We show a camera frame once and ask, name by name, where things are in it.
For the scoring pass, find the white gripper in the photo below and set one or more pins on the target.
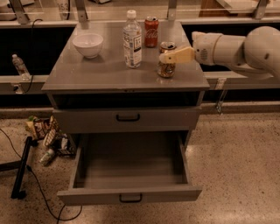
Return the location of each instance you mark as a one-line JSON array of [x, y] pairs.
[[205, 47]]

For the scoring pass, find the orange soda can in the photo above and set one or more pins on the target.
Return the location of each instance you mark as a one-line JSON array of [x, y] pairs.
[[166, 70]]

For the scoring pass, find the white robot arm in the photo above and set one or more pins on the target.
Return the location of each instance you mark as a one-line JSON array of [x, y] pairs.
[[256, 55]]

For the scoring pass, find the red cola can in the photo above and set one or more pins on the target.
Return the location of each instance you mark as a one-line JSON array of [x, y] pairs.
[[151, 32]]

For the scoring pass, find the closed grey upper drawer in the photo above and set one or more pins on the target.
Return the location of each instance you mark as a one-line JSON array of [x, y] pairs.
[[102, 120]]

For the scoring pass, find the open grey lower drawer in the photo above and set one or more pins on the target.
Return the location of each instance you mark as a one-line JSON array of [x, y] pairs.
[[135, 167]]

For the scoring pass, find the crushed green can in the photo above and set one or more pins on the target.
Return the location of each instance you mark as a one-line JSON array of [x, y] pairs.
[[47, 158]]

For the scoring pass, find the clear plastic water bottle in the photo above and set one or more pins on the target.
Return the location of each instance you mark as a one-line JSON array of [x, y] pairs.
[[132, 40]]

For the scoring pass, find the white ceramic bowl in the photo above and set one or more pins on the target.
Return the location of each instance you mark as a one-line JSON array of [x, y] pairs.
[[88, 45]]

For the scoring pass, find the snack bag pile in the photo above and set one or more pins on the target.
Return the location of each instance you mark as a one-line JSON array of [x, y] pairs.
[[48, 130]]

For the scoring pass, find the small water bottle on ledge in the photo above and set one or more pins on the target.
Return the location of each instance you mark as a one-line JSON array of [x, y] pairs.
[[21, 68]]

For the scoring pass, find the black stand leg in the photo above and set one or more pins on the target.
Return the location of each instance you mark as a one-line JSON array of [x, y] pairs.
[[19, 165]]

